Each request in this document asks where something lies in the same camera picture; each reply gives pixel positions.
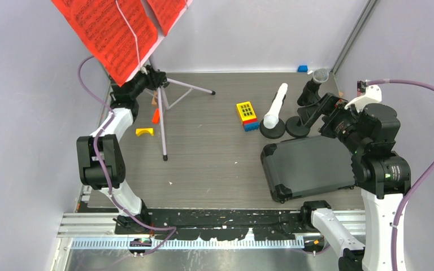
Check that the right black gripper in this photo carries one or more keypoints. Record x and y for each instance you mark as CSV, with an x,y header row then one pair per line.
x,y
333,105

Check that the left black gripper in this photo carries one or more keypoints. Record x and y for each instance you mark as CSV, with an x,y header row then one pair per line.
x,y
154,78

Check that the white music stand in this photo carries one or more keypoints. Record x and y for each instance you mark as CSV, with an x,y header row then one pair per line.
x,y
148,62

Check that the red sheet music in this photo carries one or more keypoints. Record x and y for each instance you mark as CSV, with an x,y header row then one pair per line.
x,y
167,12
118,33

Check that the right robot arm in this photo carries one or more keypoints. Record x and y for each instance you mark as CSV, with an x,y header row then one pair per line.
x,y
384,178

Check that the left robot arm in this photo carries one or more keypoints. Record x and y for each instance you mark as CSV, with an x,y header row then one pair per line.
x,y
100,160

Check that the tan arch block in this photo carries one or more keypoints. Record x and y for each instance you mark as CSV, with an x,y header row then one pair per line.
x,y
154,101

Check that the black silver microphone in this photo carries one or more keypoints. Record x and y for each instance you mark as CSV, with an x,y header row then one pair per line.
x,y
310,94

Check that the orange wooden block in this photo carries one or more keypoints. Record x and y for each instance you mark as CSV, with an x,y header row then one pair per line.
x,y
156,117

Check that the small blue block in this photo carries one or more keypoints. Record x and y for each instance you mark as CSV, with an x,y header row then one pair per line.
x,y
302,69

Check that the right black mic stand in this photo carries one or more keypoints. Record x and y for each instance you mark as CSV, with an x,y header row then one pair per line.
x,y
296,125

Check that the black mic stand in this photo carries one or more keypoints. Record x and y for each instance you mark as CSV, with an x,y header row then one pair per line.
x,y
296,125
275,133

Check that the yellow arch block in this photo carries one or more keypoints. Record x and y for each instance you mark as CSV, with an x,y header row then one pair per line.
x,y
141,131

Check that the white toy microphone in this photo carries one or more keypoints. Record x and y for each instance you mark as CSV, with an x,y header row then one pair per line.
x,y
271,118

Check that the left black mic stand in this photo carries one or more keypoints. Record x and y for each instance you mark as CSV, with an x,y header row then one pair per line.
x,y
275,133

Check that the black carrying case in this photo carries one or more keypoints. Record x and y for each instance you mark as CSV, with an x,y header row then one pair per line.
x,y
298,168

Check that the yellow red blue toy block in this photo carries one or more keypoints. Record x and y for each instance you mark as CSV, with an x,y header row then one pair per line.
x,y
247,116

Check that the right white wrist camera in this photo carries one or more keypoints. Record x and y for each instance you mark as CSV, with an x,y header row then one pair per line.
x,y
368,94

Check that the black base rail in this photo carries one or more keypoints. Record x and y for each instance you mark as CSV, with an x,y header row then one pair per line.
x,y
188,229

